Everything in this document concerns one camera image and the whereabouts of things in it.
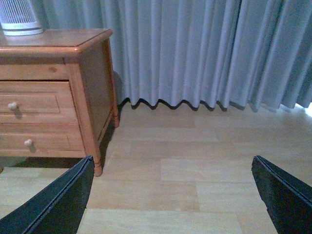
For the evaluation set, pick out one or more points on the grey curtain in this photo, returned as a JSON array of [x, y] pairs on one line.
[[256, 52]]

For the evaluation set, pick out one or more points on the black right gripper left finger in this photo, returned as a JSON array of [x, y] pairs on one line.
[[58, 208]]

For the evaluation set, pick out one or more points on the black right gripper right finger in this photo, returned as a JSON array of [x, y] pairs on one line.
[[288, 199]]

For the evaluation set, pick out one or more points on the white tower fan heater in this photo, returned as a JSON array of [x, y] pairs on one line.
[[18, 18]]

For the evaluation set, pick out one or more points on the wooden nightstand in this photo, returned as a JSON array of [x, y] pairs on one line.
[[81, 57]]

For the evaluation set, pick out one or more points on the wooden drawer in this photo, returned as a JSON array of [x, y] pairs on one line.
[[34, 137], [36, 102]]

